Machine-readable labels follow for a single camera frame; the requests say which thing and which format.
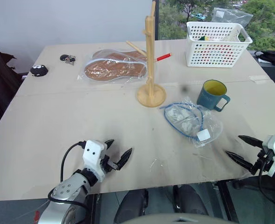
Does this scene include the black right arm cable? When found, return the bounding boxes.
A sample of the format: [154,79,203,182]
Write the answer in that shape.
[258,160,275,209]

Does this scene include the black pouch white dots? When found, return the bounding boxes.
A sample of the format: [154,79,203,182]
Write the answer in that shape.
[29,64,49,77]

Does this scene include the white perforated plastic basket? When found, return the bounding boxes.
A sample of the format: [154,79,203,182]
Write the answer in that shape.
[184,21,254,69]

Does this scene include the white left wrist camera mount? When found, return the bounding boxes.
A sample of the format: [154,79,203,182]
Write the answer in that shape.
[82,140,109,183]

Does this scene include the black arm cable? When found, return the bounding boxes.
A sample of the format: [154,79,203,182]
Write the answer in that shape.
[258,160,275,209]
[48,140,89,209]

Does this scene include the grey rounded robot body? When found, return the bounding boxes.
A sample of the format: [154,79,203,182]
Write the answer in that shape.
[127,211,236,224]

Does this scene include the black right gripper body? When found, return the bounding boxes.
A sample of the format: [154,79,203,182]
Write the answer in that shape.
[249,149,275,176]

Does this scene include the black key fob bunch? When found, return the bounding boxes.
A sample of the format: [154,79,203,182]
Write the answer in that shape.
[59,54,77,64]

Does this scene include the wooden mug tree stand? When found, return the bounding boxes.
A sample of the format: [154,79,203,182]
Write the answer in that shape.
[126,0,173,108]

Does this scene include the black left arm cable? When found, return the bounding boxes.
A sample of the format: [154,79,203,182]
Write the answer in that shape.
[48,140,89,209]

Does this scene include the blue mug yellow inside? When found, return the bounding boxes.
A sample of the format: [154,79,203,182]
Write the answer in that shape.
[196,79,231,113]

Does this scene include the clear crumpled plastic bag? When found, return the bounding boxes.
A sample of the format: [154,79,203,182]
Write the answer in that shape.
[210,7,254,31]

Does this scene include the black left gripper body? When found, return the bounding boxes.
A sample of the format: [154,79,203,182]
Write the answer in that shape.
[100,149,119,173]

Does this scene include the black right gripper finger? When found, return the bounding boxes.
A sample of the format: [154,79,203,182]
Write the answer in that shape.
[238,135,264,147]
[225,150,255,173]

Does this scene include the clear bag blue zip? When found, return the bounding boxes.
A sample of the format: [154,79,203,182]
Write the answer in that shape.
[159,96,224,149]

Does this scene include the clear bag brown insoles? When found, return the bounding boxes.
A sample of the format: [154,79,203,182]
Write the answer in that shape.
[77,49,148,84]

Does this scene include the black bag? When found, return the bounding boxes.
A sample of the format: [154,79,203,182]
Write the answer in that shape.
[254,50,275,67]

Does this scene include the black table leg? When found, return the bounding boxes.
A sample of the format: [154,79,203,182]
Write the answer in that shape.
[85,193,99,224]
[214,179,240,224]

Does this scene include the dark rounded shape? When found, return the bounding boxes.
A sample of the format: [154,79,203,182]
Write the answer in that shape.
[113,189,149,224]

